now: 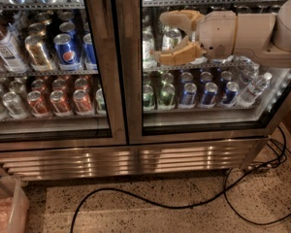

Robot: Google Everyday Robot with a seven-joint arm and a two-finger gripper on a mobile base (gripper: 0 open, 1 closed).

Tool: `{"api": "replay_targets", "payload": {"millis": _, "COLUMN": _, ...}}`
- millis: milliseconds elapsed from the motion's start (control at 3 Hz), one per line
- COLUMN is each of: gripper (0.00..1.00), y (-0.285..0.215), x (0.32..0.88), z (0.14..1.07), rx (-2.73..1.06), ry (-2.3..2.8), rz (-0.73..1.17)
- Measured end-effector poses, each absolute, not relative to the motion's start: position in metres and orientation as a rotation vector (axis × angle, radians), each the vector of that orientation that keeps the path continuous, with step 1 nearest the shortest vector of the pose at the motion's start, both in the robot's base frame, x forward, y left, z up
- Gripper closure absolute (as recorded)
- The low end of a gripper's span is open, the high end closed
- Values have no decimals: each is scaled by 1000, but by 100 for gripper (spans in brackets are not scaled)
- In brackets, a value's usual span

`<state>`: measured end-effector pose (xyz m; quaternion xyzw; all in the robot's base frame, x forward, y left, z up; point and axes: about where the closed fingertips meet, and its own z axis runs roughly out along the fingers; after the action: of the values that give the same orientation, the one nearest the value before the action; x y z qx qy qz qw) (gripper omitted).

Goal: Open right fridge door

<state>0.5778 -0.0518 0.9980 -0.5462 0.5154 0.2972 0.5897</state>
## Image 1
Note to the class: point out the front diet dew can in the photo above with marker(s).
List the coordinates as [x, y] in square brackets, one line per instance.
[171, 38]

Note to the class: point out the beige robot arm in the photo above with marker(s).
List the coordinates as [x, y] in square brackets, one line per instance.
[263, 38]

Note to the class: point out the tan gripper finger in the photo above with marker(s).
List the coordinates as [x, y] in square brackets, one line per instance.
[185, 52]
[186, 20]

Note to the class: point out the clear plastic bin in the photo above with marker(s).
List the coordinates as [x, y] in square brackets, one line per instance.
[14, 205]

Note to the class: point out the glass fridge door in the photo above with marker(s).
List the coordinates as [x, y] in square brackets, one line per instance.
[37, 111]
[216, 115]

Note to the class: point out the green soda can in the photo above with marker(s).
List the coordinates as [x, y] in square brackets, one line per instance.
[166, 100]

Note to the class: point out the blue pepsi can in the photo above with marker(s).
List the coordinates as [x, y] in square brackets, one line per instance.
[67, 51]

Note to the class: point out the gold soda can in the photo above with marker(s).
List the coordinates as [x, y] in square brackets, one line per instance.
[40, 58]

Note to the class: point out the steel fridge base grille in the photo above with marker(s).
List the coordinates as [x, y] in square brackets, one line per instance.
[42, 165]

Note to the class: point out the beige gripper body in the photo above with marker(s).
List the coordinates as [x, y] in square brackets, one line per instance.
[217, 32]

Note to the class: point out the clear water bottle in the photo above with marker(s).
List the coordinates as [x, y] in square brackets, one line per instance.
[249, 95]

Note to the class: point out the blue soda can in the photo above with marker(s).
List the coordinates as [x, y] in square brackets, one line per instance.
[187, 98]

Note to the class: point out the brown tea bottle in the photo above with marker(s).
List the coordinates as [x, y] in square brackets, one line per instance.
[13, 56]

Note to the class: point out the red soda can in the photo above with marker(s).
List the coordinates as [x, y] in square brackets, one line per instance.
[83, 103]

